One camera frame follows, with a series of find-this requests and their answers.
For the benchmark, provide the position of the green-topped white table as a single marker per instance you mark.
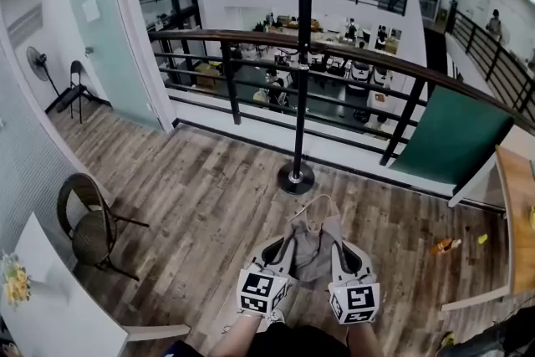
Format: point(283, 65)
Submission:
point(455, 134)

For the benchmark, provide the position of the wooden-topped table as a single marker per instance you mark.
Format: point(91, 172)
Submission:
point(520, 200)

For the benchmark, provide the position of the person's left shoe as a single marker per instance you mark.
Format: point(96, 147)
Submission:
point(276, 315)

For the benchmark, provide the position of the yellow flower bunch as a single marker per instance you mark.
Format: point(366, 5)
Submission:
point(16, 284)

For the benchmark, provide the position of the person's right forearm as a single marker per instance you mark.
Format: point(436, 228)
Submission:
point(361, 340)

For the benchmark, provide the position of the black folding chair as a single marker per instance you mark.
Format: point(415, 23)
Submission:
point(76, 90)

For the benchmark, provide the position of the beige fabric garment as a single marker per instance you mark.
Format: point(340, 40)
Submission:
point(313, 251)

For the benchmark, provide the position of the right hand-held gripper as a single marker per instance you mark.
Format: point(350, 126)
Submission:
point(361, 297)

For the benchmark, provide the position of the dark wicker chair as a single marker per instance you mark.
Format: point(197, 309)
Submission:
point(94, 232)

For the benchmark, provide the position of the white and black machine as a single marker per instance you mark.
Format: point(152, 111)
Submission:
point(380, 76)
point(360, 72)

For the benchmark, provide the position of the person's left forearm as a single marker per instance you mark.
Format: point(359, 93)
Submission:
point(236, 336)

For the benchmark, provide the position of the frosted glass partition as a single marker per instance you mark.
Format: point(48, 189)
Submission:
point(113, 37)

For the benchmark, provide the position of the black standing fan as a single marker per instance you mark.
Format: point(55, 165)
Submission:
point(38, 62)

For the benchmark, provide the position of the orange bottle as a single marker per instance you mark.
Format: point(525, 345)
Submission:
point(445, 246)

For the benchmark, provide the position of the black metal coat rack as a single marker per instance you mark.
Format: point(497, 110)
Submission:
point(304, 54)

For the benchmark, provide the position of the white paper notice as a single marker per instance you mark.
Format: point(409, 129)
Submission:
point(90, 9)

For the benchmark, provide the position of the person's black shorts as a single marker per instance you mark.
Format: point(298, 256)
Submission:
point(301, 343)

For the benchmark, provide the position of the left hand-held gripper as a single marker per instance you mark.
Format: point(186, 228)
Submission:
point(257, 284)

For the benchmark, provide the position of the small yellow object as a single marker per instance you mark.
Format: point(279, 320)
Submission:
point(482, 239)

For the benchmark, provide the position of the wooden-topped black railing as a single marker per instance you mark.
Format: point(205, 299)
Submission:
point(334, 50)

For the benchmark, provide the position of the black bag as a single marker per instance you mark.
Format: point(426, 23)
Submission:
point(497, 336)

